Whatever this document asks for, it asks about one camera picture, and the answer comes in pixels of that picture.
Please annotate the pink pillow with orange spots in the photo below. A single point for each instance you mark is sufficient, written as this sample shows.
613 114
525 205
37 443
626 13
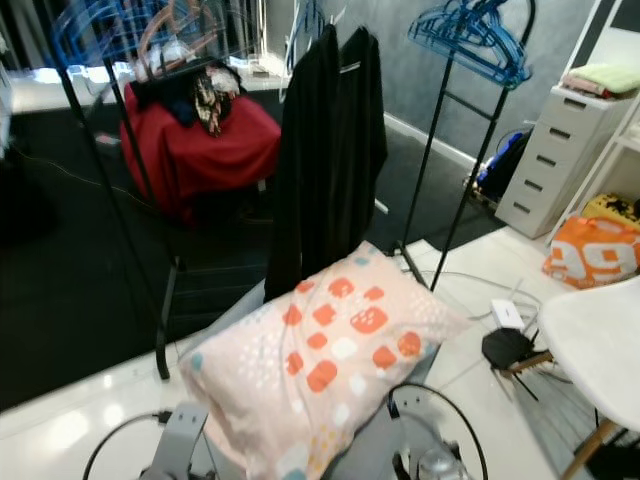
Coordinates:
330 340

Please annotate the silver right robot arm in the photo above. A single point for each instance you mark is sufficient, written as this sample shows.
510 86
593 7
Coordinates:
422 430

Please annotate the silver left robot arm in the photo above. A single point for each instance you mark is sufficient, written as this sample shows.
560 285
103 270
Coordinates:
180 440

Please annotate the white chair with wooden legs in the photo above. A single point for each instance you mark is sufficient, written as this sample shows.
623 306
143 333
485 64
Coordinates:
595 340

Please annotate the black metal clothes rack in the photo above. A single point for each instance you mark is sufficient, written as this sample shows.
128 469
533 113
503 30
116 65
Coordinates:
418 180
164 330

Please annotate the red cloth cover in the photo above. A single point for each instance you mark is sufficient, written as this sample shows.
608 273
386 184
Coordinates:
210 150

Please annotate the blue plastic hangers bunch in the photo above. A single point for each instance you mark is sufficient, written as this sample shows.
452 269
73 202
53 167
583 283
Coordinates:
475 40
110 30

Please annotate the pile of dark clothes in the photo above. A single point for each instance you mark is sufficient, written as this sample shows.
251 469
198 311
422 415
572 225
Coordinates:
190 90

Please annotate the black hanging garment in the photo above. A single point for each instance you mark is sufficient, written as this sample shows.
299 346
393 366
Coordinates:
330 160

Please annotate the blue and black backpack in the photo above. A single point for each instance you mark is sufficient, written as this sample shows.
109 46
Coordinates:
505 160

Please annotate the black router with antennas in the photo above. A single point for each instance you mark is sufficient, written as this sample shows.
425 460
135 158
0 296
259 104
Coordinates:
505 348

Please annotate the white drawer cabinet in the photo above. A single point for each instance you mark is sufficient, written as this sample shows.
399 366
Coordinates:
555 150

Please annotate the orange bag with white print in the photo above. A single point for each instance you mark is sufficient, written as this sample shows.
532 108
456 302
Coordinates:
595 255

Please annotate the pink folded cloth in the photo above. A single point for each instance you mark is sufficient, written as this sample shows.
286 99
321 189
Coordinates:
582 86

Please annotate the yellow and black bag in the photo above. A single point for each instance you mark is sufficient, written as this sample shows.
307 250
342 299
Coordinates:
615 208

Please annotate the green folded cloth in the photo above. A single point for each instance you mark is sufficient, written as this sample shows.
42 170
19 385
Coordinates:
610 76

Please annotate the white shelf unit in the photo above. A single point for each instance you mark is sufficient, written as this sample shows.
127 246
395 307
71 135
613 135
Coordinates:
628 140

